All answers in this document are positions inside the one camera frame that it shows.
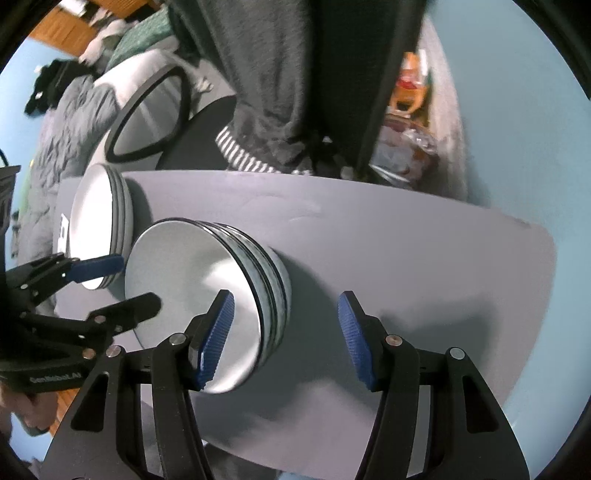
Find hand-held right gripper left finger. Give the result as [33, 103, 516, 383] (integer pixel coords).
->
[39, 289, 237, 480]

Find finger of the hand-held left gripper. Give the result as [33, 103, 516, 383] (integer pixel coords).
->
[85, 292, 163, 339]
[69, 254, 126, 284]

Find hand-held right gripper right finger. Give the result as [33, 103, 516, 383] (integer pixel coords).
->
[337, 290, 529, 480]

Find white ribbed bowl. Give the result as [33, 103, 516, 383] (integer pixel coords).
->
[215, 223, 286, 358]
[124, 219, 274, 395]
[231, 226, 293, 344]

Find person's left hand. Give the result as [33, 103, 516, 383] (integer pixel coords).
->
[0, 383, 52, 437]

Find grey quilted comforter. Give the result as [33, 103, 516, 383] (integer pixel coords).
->
[9, 74, 122, 296]

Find striped cloth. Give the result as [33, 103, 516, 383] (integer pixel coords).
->
[214, 126, 315, 177]

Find black clothes pile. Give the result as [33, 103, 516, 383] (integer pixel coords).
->
[24, 62, 90, 115]

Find cluttered bags pile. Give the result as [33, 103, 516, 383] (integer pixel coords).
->
[369, 50, 441, 188]

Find wooden furniture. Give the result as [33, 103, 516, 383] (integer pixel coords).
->
[27, 0, 114, 54]

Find dark grey garment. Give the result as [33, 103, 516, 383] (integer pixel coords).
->
[168, 0, 326, 175]

